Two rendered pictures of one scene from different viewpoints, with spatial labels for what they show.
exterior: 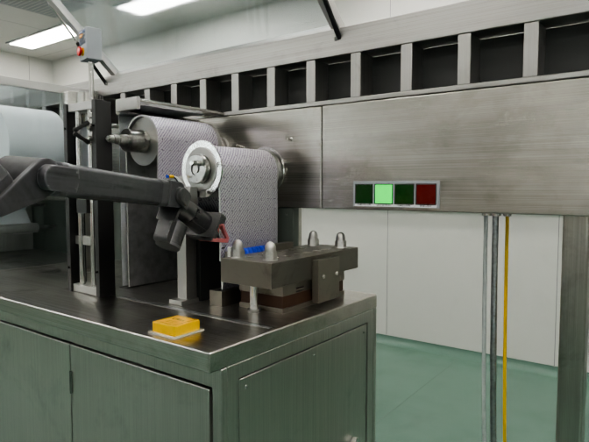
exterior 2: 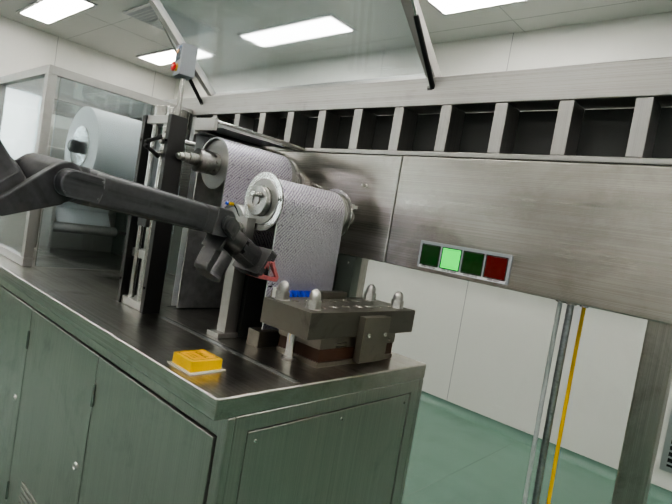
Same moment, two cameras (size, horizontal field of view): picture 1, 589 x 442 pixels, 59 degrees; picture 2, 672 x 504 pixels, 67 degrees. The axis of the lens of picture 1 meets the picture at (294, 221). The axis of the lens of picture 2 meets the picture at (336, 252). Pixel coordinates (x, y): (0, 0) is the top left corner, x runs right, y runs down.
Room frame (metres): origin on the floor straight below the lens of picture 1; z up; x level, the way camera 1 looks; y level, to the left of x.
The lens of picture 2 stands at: (0.12, -0.08, 1.22)
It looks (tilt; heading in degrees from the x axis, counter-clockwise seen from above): 3 degrees down; 6
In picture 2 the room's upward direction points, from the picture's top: 9 degrees clockwise
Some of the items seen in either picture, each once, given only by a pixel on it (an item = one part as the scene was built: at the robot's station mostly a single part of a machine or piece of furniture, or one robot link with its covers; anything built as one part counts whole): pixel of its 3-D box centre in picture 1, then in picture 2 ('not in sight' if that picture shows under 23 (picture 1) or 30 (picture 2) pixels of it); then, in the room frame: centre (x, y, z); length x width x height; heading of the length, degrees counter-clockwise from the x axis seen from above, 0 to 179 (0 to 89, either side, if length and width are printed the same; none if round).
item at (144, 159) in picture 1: (176, 144); (250, 172); (1.62, 0.36, 1.33); 0.25 x 0.14 x 0.14; 144
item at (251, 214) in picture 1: (250, 223); (305, 265); (1.42, 0.12, 1.11); 0.23 x 0.01 x 0.18; 144
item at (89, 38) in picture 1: (88, 45); (182, 61); (1.72, 0.67, 1.66); 0.07 x 0.07 x 0.10; 41
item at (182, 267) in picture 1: (182, 245); (230, 276); (1.35, 0.29, 1.05); 0.06 x 0.05 x 0.31; 144
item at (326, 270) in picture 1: (327, 279); (373, 338); (1.35, -0.08, 0.96); 0.10 x 0.03 x 0.11; 144
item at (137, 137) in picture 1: (134, 140); (205, 161); (1.50, 0.45, 1.33); 0.06 x 0.06 x 0.06; 54
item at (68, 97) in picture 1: (81, 103); (170, 118); (1.88, 0.76, 1.50); 0.14 x 0.14 x 0.06
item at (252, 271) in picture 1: (294, 262); (343, 315); (1.39, 0.00, 1.00); 0.40 x 0.16 x 0.06; 144
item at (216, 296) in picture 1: (251, 289); (295, 334); (1.43, 0.12, 0.92); 0.28 x 0.04 x 0.04; 144
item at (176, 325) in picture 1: (176, 325); (197, 360); (1.08, 0.25, 0.91); 0.07 x 0.07 x 0.02; 54
